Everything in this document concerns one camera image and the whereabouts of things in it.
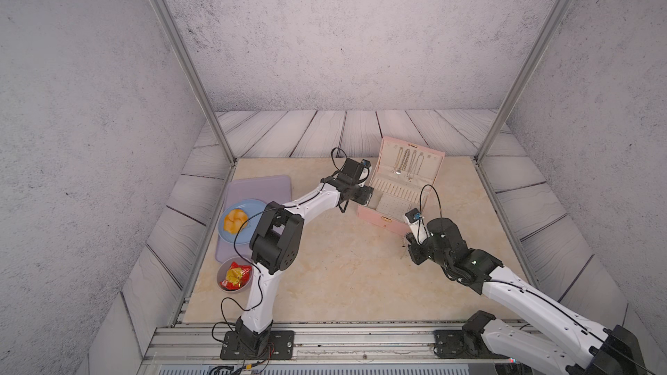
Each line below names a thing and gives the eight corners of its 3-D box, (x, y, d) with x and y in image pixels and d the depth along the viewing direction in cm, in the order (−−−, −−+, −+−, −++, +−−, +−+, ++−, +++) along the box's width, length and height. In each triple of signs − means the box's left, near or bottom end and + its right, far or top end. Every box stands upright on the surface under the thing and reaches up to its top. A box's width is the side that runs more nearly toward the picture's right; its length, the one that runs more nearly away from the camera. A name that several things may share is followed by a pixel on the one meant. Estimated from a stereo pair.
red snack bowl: (218, 297, 84) (210, 290, 80) (227, 264, 91) (221, 256, 87) (248, 297, 84) (243, 290, 80) (256, 264, 91) (251, 256, 87)
